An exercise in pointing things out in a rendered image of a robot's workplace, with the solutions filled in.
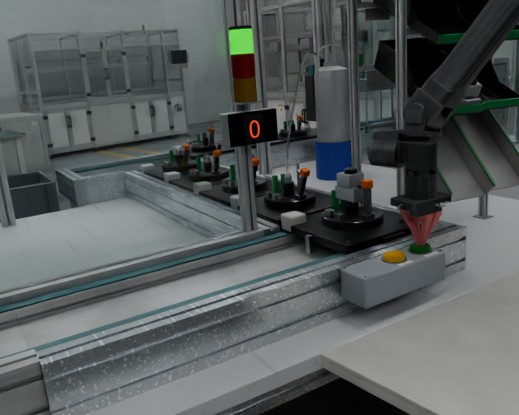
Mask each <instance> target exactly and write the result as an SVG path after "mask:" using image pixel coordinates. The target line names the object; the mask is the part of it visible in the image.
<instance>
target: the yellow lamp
mask: <svg viewBox="0 0 519 415"><path fill-rule="evenodd" d="M233 90H234V100H235V102H236V103H241V102H251V101H257V90H256V78H255V77H249V78H239V79H233Z"/></svg>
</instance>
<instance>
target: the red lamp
mask: <svg viewBox="0 0 519 415"><path fill-rule="evenodd" d="M231 70H232V78H233V79H238V78H249V77H255V56H254V54H235V55H232V56H231Z"/></svg>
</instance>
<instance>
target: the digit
mask: <svg viewBox="0 0 519 415"><path fill-rule="evenodd" d="M244 125H245V143H247V142H257V141H262V140H264V121H263V113H257V114H245V115H244Z"/></svg>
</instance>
